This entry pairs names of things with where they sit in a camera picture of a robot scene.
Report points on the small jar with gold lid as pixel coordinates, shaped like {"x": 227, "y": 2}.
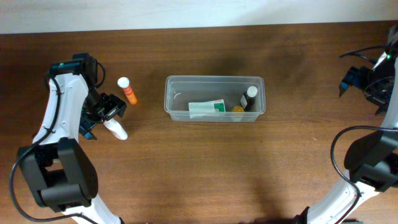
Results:
{"x": 238, "y": 113}

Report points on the orange effervescent tablet tube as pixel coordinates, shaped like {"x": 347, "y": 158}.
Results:
{"x": 124, "y": 84}

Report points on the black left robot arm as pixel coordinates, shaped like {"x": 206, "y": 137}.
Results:
{"x": 58, "y": 173}

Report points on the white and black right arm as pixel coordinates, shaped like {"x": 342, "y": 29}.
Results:
{"x": 370, "y": 161}

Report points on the clear plastic container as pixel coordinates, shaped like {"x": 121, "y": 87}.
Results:
{"x": 180, "y": 90}

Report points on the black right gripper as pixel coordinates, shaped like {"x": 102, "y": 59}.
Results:
{"x": 354, "y": 78}

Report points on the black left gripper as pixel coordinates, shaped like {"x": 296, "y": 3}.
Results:
{"x": 109, "y": 110}

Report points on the dark bottle with white cap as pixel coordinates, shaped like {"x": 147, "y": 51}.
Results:
{"x": 248, "y": 98}

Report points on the white Panadol box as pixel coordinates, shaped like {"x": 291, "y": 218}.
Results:
{"x": 199, "y": 109}

